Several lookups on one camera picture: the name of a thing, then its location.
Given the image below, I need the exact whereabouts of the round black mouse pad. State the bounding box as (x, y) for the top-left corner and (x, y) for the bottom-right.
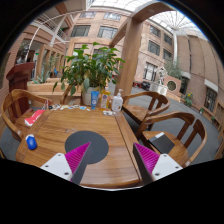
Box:
(65, 131), (109, 164)

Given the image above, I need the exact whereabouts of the red and white package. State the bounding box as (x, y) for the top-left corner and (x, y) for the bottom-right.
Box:
(24, 110), (44, 127)

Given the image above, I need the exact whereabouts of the potted green plant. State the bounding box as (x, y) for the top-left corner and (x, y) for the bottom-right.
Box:
(53, 44), (125, 94)

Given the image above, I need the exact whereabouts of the wooden pillar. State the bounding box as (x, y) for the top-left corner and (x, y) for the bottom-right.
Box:
(109, 0), (172, 96)

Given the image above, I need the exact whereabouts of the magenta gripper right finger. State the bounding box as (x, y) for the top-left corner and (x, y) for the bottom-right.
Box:
(133, 143), (182, 185)

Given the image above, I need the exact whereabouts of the wooden table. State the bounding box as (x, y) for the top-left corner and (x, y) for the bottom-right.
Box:
(16, 109), (142, 189)

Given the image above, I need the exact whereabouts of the dark wooden podium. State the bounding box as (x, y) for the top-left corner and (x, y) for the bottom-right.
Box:
(6, 62), (34, 117)

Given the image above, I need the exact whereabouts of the blue computer mouse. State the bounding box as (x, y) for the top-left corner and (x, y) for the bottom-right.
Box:
(26, 134), (37, 150)

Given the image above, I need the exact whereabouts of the white statue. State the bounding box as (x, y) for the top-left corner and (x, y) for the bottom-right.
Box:
(156, 66), (167, 85)

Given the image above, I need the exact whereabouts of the black notebook on chair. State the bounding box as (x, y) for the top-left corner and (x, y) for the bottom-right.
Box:
(149, 132), (175, 154)

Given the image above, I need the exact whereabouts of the far right wooden chair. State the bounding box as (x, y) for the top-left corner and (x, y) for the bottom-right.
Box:
(122, 91), (170, 125)

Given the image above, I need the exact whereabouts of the left wooden chair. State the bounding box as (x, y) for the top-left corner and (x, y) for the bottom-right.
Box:
(1, 89), (52, 141)

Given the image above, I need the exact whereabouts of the near right wooden chair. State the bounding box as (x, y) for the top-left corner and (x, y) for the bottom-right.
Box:
(136, 111), (207, 168)

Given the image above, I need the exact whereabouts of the blue tube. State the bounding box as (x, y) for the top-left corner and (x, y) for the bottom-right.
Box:
(91, 91), (99, 110)

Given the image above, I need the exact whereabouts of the white pump bottle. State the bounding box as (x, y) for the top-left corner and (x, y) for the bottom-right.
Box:
(112, 89), (123, 112)

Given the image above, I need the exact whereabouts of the orange bottle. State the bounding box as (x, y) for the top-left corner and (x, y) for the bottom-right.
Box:
(100, 86), (111, 109)

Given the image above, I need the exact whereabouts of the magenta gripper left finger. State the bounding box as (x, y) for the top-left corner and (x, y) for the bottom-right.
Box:
(41, 142), (91, 185)

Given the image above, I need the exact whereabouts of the wooden chair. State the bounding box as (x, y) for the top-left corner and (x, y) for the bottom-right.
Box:
(122, 91), (170, 125)
(136, 111), (207, 168)
(1, 89), (52, 141)

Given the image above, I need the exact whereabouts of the white plant pot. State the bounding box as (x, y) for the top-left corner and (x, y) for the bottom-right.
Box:
(82, 87), (99, 106)

